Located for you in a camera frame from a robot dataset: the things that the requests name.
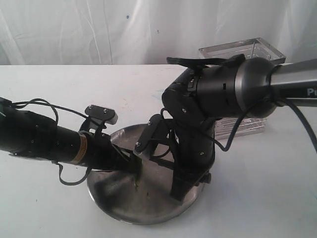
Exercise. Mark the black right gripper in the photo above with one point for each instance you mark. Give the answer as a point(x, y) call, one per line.
point(185, 178)

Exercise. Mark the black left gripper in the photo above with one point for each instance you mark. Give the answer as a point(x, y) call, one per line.
point(102, 155)

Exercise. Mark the green pepper with stem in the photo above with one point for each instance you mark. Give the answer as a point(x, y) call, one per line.
point(137, 174)

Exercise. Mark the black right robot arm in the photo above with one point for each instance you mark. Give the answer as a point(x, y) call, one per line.
point(209, 100)

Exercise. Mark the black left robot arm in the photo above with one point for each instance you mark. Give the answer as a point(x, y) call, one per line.
point(33, 136)

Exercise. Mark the round steel plate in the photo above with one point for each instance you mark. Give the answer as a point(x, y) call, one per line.
point(114, 193)

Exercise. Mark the white backdrop curtain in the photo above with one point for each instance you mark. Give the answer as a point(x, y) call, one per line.
point(148, 31)

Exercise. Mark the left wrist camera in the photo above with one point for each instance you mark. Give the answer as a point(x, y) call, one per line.
point(97, 118)

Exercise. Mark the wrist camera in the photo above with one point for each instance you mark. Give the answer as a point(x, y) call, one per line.
point(97, 118)
point(157, 131)

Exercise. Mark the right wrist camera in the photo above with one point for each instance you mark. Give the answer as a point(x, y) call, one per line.
point(157, 131)

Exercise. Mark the wire metal utensil holder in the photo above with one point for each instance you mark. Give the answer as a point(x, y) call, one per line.
point(250, 48)

